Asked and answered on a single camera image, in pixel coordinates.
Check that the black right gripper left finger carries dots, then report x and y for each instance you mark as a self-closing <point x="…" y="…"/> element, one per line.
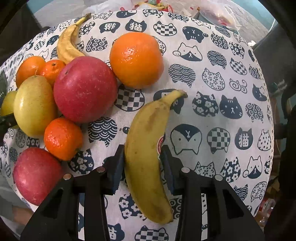
<point x="57" y="216"/>

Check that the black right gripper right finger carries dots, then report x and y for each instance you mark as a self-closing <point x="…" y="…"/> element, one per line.
<point x="210" y="208"/>

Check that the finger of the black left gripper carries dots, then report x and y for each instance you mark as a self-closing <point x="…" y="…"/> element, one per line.
<point x="7" y="121"/>

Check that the yellow-green pear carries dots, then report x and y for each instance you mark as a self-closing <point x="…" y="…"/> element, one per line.
<point x="34" y="106"/>

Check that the small mandarin orange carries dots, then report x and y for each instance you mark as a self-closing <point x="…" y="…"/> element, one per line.
<point x="63" y="138"/>

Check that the large red apple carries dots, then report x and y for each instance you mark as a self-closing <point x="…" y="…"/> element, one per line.
<point x="85" y="89"/>

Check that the yellow banana with sticker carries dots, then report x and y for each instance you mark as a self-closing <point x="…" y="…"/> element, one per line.
<point x="142" y="168"/>

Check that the large orange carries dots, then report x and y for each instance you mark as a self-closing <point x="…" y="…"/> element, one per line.
<point x="136" y="60"/>

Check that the small mandarin at left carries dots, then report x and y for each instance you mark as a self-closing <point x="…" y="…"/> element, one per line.
<point x="51" y="70"/>

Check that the yellow banana at back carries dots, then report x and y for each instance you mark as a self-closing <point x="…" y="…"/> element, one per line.
<point x="66" y="49"/>

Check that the cat pattern tablecloth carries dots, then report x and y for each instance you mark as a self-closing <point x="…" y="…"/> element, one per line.
<point x="223" y="127"/>

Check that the white plastic bag red text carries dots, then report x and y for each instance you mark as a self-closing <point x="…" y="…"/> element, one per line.
<point x="96" y="7"/>

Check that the red white bag with items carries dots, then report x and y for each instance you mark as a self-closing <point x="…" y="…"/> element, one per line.
<point x="153" y="4"/>

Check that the clear plastic bag on bin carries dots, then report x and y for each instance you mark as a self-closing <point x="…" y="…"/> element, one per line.
<point x="219" y="14"/>

